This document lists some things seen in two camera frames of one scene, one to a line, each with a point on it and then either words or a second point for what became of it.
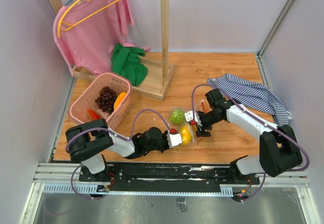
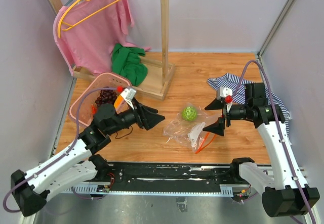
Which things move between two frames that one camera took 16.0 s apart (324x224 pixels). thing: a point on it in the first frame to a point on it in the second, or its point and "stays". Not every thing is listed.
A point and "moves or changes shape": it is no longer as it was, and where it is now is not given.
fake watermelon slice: x=92 y=115 to x=93 y=108
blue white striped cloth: x=255 y=97 stays
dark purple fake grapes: x=106 y=100 stays
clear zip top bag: x=177 y=119 moves or changes shape
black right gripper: x=201 y=131 to x=217 y=127
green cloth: x=125 y=62 stays
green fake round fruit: x=177 y=117 to x=189 y=113
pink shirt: x=88 y=30 stays
